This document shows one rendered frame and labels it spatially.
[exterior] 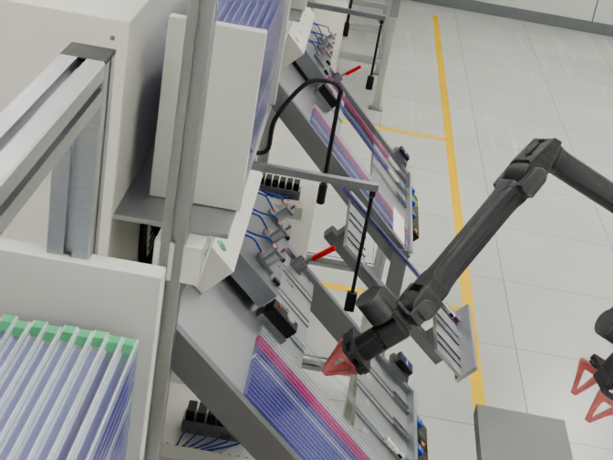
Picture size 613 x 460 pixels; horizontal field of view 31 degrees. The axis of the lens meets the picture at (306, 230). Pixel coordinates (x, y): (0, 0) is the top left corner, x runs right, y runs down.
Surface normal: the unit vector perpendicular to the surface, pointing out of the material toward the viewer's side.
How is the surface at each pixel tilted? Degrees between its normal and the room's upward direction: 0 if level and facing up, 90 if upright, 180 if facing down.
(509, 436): 0
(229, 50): 90
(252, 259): 43
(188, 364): 90
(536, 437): 0
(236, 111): 90
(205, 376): 90
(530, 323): 0
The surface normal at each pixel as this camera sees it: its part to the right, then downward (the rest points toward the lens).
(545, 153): 0.42, 0.07
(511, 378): 0.16, -0.89
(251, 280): -0.07, 0.42
